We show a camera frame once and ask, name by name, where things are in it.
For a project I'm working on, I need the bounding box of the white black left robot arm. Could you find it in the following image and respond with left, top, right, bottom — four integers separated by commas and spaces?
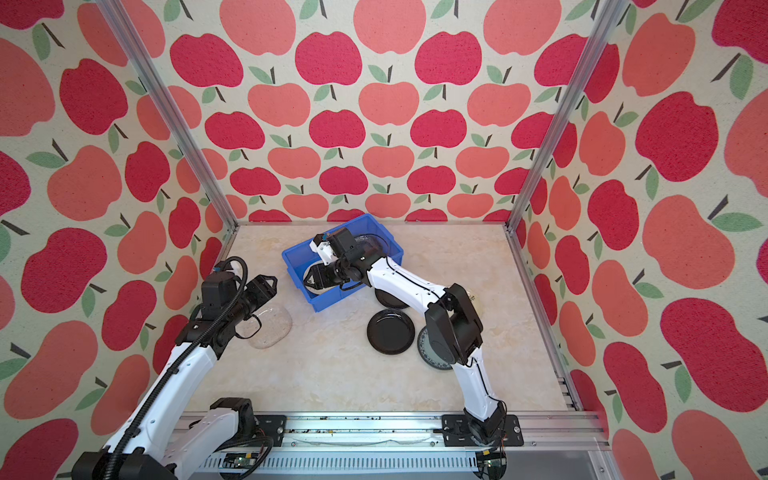
72, 270, 277, 479

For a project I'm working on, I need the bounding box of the blue plastic bin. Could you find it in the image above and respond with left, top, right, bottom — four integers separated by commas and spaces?
282, 214, 404, 312

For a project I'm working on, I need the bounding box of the cream yellow round plate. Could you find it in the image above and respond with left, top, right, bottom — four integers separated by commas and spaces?
468, 291, 483, 314

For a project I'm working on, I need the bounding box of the aluminium right corner post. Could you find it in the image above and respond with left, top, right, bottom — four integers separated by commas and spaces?
504, 0, 630, 238

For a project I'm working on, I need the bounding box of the clear glass plate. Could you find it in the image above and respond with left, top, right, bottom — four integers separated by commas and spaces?
355, 234, 389, 256
246, 304, 293, 350

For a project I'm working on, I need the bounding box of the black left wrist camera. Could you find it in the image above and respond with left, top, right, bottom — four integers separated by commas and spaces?
201, 271, 240, 321

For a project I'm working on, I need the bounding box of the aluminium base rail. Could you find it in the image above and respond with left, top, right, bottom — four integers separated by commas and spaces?
98, 410, 622, 480

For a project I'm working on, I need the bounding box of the aluminium corner post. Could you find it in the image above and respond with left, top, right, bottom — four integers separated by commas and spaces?
96, 1, 238, 232
504, 0, 630, 238

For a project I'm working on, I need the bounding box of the black round plate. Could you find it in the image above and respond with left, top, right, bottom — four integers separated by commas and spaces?
366, 309, 415, 355
374, 289, 408, 309

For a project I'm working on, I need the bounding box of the white floral round plate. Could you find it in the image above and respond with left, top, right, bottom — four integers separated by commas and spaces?
305, 285, 345, 296

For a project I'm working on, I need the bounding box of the black round plate front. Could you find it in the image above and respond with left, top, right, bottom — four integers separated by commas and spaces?
366, 309, 415, 355

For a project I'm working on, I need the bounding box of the blue patterned round plate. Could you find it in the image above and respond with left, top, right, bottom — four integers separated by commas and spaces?
417, 327, 452, 371

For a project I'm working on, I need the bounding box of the aluminium left corner post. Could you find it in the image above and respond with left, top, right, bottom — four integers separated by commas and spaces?
96, 1, 238, 232

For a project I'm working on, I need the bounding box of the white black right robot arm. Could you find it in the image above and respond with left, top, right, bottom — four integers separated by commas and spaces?
303, 256, 508, 447

